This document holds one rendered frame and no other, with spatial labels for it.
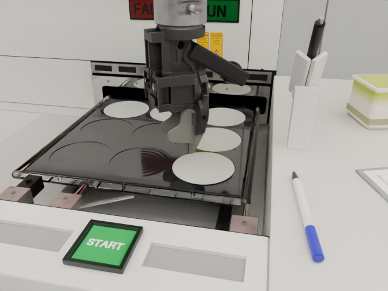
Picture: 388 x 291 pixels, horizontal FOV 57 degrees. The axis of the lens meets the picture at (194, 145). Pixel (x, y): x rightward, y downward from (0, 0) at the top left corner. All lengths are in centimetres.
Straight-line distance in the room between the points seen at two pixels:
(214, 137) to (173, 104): 17
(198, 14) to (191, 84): 10
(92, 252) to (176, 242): 8
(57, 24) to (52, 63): 10
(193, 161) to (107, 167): 14
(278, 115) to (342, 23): 176
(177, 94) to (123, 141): 18
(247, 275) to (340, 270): 8
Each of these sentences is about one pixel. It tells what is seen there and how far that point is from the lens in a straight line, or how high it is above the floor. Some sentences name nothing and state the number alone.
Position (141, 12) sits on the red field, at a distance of 86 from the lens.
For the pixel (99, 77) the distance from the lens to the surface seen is 93.
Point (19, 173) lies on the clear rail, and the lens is 62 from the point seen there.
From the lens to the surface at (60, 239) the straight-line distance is 38.
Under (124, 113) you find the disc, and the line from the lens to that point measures 79.
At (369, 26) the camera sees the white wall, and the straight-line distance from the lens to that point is 238.
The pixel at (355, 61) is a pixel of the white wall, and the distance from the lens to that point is 241.
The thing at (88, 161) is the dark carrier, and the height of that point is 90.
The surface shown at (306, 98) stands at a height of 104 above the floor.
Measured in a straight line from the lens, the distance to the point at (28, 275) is 35.
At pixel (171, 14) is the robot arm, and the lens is 50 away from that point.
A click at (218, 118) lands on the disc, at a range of 75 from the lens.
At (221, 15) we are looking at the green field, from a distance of 82.
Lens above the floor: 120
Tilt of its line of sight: 28 degrees down
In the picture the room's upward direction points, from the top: straight up
